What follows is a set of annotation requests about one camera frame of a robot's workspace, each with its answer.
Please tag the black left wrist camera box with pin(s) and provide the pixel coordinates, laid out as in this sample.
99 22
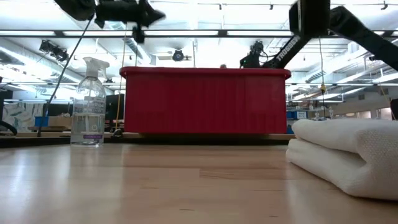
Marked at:
138 35

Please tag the black track spotlight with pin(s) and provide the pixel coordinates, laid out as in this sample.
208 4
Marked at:
56 52

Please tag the black overhead frame bar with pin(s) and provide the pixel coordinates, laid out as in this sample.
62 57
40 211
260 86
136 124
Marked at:
93 36

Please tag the cardboard box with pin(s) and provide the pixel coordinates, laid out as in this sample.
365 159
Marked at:
60 122

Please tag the round black ceiling camera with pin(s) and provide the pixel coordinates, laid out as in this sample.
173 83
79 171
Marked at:
178 55

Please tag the blue storage bin with label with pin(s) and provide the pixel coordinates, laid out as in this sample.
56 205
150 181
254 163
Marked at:
292 115

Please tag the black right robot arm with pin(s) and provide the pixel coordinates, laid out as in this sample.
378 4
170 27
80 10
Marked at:
357 31

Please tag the black monitor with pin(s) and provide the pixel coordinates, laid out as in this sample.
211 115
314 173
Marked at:
115 107

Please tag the clear spray bottle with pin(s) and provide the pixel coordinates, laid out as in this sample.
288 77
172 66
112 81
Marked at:
89 118

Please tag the plain blue storage bin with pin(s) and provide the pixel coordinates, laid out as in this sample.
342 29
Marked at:
41 121

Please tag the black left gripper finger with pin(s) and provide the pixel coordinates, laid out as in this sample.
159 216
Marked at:
154 15

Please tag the red plastic bin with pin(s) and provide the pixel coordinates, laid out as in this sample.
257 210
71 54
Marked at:
202 102

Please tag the folded white towel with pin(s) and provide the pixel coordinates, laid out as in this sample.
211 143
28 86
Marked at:
342 155

